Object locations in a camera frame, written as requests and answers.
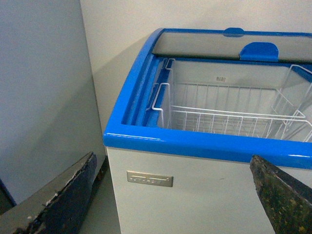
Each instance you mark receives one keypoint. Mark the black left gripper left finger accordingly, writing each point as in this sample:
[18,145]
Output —
[58,207]

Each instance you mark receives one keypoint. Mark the white blue chest freezer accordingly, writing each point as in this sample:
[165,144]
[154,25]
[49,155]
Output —
[213,189]

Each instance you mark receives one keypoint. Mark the silver brand nameplate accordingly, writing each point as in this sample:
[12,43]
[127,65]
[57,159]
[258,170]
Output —
[150,179]

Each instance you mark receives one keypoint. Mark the white wire basket right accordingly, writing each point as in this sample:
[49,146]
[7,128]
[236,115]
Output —
[291,107]

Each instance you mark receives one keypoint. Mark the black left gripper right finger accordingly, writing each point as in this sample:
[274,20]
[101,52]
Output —
[287,201]

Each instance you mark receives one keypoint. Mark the white wire basket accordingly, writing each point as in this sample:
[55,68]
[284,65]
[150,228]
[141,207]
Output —
[215,97]
[291,107]

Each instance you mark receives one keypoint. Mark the white wire basket left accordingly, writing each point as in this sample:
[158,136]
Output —
[215,97]

